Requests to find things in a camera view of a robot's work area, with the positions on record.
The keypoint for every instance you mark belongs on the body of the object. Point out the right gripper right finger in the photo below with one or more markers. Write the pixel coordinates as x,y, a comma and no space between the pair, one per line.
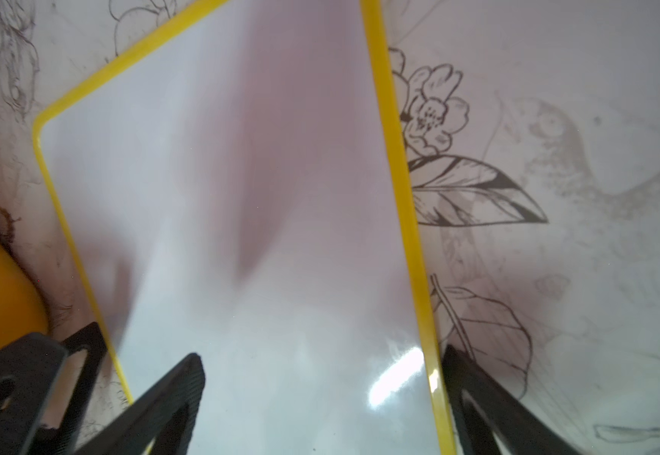
488,418

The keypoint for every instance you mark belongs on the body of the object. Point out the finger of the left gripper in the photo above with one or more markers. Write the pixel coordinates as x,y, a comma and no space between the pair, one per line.
70,396
28,371

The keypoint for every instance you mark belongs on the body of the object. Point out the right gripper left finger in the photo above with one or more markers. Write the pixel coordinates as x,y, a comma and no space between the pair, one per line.
162,420

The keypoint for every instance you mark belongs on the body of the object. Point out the yellow-framed whiteboard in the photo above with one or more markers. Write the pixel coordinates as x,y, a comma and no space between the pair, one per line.
227,189

